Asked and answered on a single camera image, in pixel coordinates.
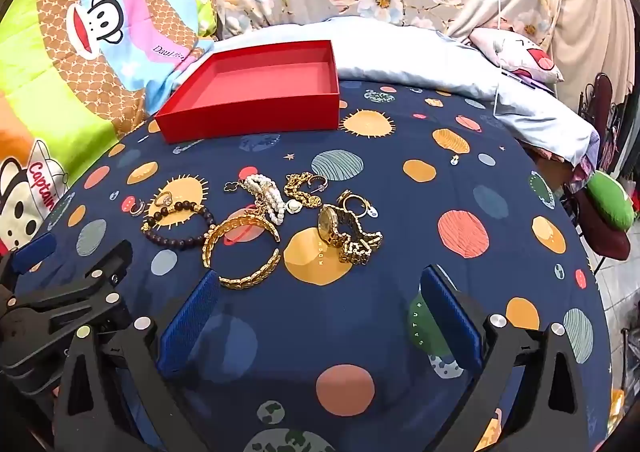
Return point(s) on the black metal chair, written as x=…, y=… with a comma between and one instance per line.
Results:
x=604, y=86

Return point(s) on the gold bangle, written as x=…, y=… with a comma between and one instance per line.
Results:
x=240, y=223

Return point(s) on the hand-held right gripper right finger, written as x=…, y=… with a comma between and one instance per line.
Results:
x=450, y=322

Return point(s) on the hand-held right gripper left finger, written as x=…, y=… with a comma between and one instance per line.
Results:
x=190, y=322

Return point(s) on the pink plush pillow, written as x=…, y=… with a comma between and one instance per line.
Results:
x=520, y=54

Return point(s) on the light blue pillow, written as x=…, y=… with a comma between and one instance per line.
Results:
x=400, y=56

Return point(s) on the cartoon monkey blanket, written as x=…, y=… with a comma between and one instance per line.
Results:
x=75, y=81

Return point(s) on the gold wristwatch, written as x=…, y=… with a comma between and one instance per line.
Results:
x=327, y=222

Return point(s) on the green cushion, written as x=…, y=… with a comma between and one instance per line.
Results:
x=607, y=199

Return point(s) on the beige curtain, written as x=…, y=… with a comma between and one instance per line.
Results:
x=585, y=31

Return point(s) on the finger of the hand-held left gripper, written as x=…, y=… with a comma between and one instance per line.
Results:
x=32, y=249
x=95, y=277

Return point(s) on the navy planet print bedsheet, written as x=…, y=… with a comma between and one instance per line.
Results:
x=400, y=232

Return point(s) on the red cardboard box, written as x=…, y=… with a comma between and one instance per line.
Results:
x=250, y=116

